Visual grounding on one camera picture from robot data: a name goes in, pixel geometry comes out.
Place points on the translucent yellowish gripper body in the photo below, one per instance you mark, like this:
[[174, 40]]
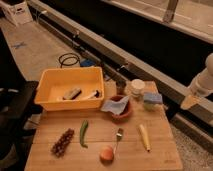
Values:
[[189, 101]]

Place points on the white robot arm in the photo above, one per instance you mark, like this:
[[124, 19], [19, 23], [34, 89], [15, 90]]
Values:
[[201, 86]]

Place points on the dark metal cup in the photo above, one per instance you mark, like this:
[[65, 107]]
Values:
[[120, 87]]

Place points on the blue yellow sponge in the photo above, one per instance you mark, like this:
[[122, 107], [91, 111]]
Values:
[[151, 100]]

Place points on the white lidded jar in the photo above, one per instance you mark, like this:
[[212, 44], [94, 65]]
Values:
[[137, 85]]

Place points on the terracotta bowl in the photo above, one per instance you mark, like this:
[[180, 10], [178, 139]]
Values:
[[127, 111]]

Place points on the blue cloth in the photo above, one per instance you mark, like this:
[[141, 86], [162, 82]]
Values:
[[115, 107]]

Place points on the metal fork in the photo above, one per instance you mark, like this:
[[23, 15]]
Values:
[[119, 136]]

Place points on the white spatula in bin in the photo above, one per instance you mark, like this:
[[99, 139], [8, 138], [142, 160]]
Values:
[[93, 94]]

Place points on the orange peach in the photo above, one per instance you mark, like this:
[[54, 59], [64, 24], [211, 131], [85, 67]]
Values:
[[106, 154]]

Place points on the green chili pepper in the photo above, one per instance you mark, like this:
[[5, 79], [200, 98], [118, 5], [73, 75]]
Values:
[[83, 129]]

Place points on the yellow plastic bin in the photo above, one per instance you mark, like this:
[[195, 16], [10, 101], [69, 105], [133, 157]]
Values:
[[54, 83]]

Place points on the blue object on floor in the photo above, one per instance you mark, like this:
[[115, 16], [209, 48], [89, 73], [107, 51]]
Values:
[[87, 63]]

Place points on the brown brush in bin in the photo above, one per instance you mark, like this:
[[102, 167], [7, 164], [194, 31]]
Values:
[[72, 94]]

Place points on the bunch of brown grapes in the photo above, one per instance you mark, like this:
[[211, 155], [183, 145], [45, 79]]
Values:
[[60, 146]]

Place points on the black chair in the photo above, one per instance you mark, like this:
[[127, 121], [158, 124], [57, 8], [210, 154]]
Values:
[[16, 107]]

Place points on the white cardboard box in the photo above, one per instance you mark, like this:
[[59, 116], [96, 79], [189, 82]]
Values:
[[17, 14]]

